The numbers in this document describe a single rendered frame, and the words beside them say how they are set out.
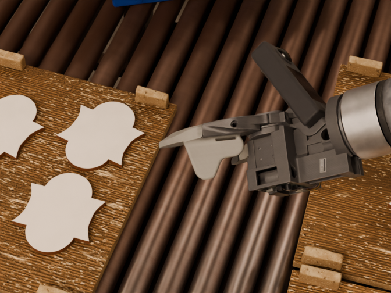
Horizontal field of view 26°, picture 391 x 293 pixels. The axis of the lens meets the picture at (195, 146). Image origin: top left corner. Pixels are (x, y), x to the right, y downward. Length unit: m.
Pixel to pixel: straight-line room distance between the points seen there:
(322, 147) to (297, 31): 0.71
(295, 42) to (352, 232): 0.42
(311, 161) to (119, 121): 0.57
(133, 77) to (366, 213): 0.47
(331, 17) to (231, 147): 0.74
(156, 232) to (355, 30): 0.56
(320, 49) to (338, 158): 0.70
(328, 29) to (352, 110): 0.74
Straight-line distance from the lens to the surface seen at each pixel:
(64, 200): 1.33
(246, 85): 1.49
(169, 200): 1.35
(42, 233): 1.30
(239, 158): 1.04
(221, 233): 1.31
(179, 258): 1.29
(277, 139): 0.90
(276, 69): 0.93
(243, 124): 0.90
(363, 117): 0.86
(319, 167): 0.89
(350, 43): 1.58
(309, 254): 1.26
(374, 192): 1.36
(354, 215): 1.33
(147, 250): 1.30
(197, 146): 0.92
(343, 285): 1.27
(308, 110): 0.90
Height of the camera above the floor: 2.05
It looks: 54 degrees down
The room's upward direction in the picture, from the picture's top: straight up
